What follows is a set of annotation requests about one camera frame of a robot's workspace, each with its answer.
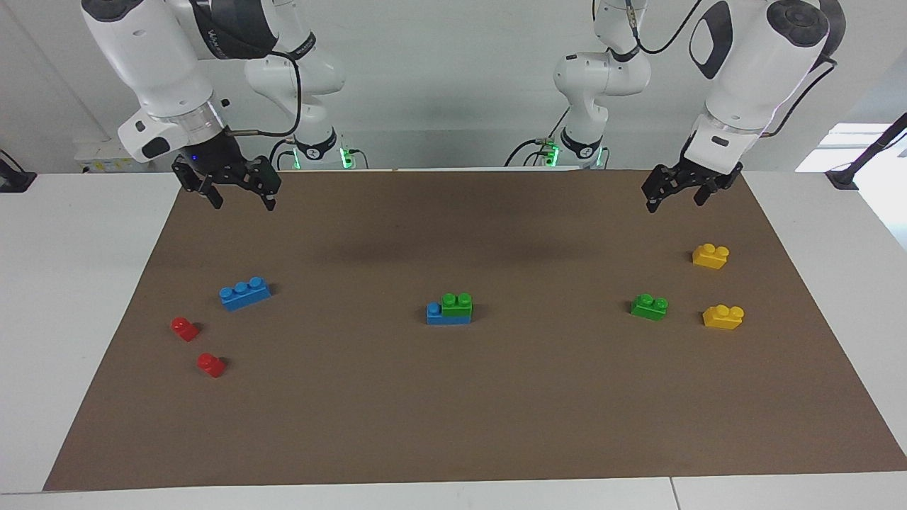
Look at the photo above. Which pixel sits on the red one-stud toy brick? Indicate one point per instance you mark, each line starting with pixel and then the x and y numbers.
pixel 184 330
pixel 211 365

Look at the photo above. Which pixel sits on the blue three-stud toy brick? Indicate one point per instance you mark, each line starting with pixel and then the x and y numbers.
pixel 244 297
pixel 448 319

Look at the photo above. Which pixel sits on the green two-stud toy brick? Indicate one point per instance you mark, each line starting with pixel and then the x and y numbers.
pixel 648 309
pixel 457 304

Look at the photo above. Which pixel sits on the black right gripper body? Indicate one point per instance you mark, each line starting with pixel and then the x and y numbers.
pixel 220 166

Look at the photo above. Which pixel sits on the black table clamp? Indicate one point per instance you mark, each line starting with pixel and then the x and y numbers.
pixel 15 180

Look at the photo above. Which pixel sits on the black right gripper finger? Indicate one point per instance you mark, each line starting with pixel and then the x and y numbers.
pixel 214 195
pixel 270 195

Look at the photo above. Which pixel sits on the brown table mat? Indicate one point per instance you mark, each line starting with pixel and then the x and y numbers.
pixel 496 397

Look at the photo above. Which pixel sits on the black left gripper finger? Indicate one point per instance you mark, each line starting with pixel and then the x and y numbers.
pixel 652 202
pixel 703 193

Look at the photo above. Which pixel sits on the black camera stand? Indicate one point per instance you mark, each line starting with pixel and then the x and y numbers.
pixel 843 177

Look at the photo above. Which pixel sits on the white wall socket box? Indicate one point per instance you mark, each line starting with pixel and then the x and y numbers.
pixel 96 157

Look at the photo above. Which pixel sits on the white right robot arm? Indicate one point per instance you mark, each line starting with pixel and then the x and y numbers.
pixel 156 57

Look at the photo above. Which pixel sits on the yellow two-stud toy brick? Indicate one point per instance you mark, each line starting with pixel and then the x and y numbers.
pixel 721 320
pixel 708 258

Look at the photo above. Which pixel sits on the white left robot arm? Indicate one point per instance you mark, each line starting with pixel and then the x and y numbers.
pixel 751 71

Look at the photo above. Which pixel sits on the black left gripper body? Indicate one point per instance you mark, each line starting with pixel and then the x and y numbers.
pixel 684 173

